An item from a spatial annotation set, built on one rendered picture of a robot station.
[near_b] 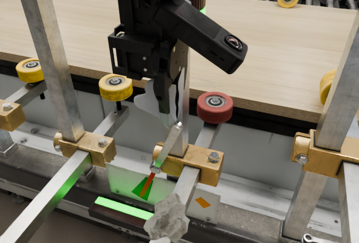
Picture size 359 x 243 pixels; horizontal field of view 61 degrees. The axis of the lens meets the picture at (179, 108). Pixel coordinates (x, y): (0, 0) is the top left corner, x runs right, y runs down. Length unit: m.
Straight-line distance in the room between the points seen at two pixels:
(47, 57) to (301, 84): 0.57
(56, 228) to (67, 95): 1.05
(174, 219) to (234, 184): 0.40
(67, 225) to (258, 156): 1.05
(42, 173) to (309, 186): 0.63
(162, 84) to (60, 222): 1.34
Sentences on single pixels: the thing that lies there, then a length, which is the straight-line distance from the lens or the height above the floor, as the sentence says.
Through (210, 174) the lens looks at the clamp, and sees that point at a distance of 0.60.
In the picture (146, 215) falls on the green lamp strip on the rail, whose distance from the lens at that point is 0.72.
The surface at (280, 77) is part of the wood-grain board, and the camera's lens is 0.82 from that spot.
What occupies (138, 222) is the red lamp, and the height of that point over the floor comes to 0.70.
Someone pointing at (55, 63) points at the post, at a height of 1.03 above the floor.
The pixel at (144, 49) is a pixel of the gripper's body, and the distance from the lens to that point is 0.37.
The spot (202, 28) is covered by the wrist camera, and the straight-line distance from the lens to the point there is 0.35.
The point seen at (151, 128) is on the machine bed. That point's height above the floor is 0.72.
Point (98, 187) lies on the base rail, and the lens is 0.79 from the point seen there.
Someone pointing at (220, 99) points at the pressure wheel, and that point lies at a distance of 0.70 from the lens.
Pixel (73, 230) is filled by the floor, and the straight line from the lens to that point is 1.60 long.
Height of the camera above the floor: 1.30
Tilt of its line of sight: 37 degrees down
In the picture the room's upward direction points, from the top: straight up
